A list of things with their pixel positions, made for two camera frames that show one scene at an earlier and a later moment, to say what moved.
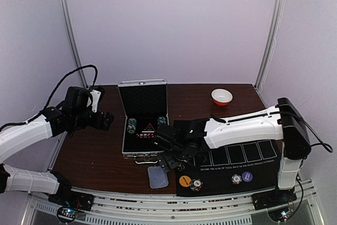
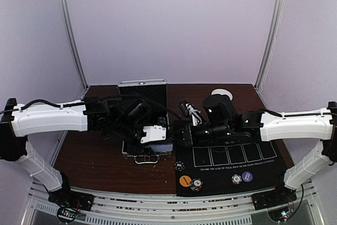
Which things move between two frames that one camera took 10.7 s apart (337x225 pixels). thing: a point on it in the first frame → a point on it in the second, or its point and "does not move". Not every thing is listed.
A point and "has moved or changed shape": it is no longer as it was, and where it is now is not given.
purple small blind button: [247, 176] does not move
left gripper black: [97, 123] → [132, 149]
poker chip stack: [196, 185] does not move
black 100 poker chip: [181, 167] does not move
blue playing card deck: [158, 177] has moved or changed shape
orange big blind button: [185, 181] does not move
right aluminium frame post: [269, 43] does not move
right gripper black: [161, 137] → [182, 134]
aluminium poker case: [144, 109] does not move
